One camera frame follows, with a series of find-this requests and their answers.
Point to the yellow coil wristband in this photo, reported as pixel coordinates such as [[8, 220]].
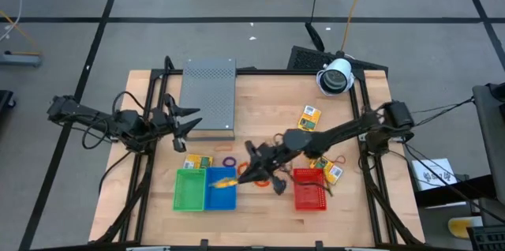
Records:
[[225, 183]]

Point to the grey chair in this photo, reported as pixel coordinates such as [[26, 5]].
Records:
[[489, 132]]

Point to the black bench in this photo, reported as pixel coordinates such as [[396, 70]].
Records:
[[453, 197]]

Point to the white printed box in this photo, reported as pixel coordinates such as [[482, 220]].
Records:
[[434, 174]]

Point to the black plastic crate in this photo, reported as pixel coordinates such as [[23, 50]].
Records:
[[487, 239]]

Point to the yellow green card package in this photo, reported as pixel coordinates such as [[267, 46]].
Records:
[[333, 172], [197, 161], [309, 118]]

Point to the grey perforated metal shelf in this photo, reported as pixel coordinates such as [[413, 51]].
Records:
[[209, 93]]

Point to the green plastic basket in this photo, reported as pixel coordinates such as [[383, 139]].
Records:
[[189, 189]]

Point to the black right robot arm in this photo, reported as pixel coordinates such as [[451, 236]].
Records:
[[339, 130]]

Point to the dark rubber band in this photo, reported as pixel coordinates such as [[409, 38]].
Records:
[[328, 190]]

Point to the blue plastic basket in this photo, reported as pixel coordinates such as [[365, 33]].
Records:
[[221, 199]]

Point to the black aluminium table frame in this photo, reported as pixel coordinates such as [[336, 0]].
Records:
[[276, 72]]

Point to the orange coil wristband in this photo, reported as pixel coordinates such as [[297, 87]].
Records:
[[261, 184], [239, 169]]

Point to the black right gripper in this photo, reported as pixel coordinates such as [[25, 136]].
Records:
[[272, 160]]

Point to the black perforated computer case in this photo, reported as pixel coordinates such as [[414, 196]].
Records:
[[304, 59]]

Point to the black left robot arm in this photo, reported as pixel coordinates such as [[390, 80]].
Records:
[[79, 115]]

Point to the red plastic basket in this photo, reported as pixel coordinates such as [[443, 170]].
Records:
[[309, 201]]

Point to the black floor object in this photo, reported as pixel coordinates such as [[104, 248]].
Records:
[[6, 99]]

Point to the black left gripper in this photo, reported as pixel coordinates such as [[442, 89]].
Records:
[[165, 124]]

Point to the yellow white object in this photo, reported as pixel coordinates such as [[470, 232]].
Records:
[[461, 227]]

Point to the orange rubber band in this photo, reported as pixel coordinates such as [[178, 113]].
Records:
[[344, 159], [215, 148], [275, 138]]

